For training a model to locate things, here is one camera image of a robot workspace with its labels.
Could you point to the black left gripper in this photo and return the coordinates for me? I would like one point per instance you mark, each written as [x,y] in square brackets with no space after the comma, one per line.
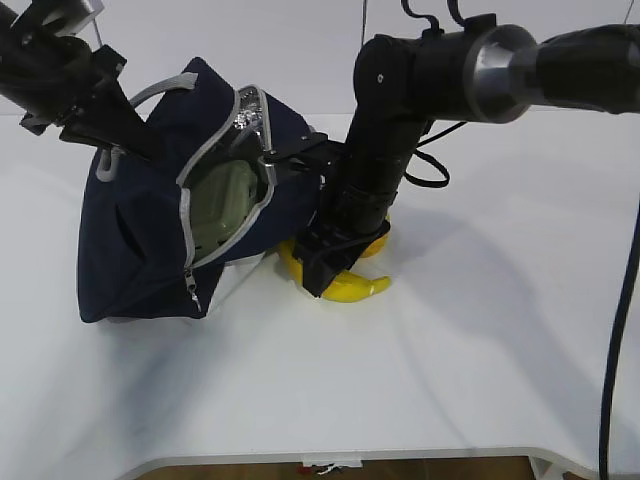
[109,120]

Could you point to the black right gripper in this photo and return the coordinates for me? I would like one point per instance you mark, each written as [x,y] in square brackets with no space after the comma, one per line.
[331,197]

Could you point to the yellow banana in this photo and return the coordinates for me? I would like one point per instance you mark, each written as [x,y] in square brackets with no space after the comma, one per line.
[347,287]

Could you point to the orange yellow pear toy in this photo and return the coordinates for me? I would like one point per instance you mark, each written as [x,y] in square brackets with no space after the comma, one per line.
[377,246]

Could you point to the green lid glass container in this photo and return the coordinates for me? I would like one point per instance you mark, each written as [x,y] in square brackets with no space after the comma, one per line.
[222,196]

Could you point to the navy blue lunch bag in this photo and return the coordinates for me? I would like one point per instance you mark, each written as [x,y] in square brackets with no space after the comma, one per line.
[156,238]

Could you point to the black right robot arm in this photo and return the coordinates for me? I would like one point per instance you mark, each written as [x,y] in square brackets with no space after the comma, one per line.
[485,73]

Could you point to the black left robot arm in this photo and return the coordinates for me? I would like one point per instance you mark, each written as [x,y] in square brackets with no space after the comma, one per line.
[32,43]

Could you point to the white tape under table edge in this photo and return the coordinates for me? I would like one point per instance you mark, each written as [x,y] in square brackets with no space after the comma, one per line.
[323,464]

